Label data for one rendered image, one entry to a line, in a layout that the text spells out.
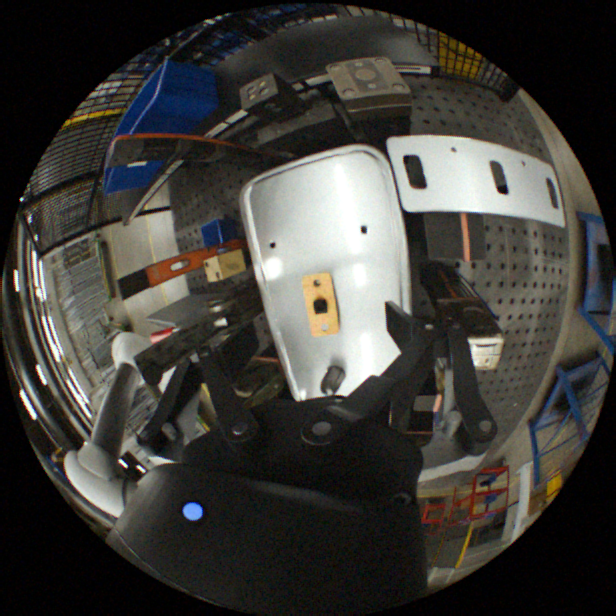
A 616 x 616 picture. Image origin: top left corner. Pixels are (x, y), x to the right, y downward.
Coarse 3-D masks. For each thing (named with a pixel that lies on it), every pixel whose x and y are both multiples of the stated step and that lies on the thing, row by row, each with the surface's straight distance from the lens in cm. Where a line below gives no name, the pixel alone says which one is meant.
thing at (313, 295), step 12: (312, 276) 28; (324, 276) 28; (312, 288) 28; (324, 288) 28; (312, 300) 28; (324, 300) 27; (312, 312) 29; (324, 312) 27; (336, 312) 28; (312, 324) 29; (336, 324) 29
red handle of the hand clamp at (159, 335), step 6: (222, 318) 32; (186, 324) 36; (210, 324) 33; (216, 324) 33; (222, 324) 33; (162, 330) 38; (168, 330) 37; (174, 330) 36; (156, 336) 39; (162, 336) 38; (156, 342) 39
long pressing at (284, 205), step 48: (240, 192) 34; (288, 192) 29; (336, 192) 27; (384, 192) 26; (288, 240) 29; (336, 240) 27; (384, 240) 26; (288, 288) 31; (336, 288) 28; (384, 288) 27; (288, 336) 35; (336, 336) 31; (384, 336) 30; (288, 384) 42
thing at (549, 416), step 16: (560, 368) 231; (576, 368) 249; (592, 368) 301; (608, 368) 313; (560, 384) 229; (576, 384) 260; (608, 384) 312; (560, 400) 254; (576, 400) 213; (592, 400) 267; (544, 416) 265; (560, 416) 309; (576, 416) 206; (592, 416) 333; (592, 432) 215; (544, 448) 244; (576, 448) 205; (560, 464) 220; (544, 480) 238
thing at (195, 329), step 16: (208, 320) 31; (176, 336) 29; (192, 336) 31; (208, 336) 32; (144, 352) 29; (160, 352) 30; (176, 352) 30; (192, 352) 30; (144, 368) 26; (160, 368) 26
